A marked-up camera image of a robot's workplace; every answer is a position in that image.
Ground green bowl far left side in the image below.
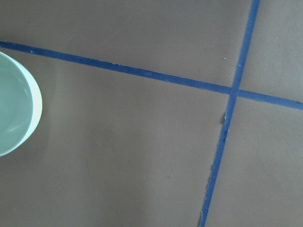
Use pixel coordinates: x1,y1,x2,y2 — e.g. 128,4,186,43
0,52,43,156

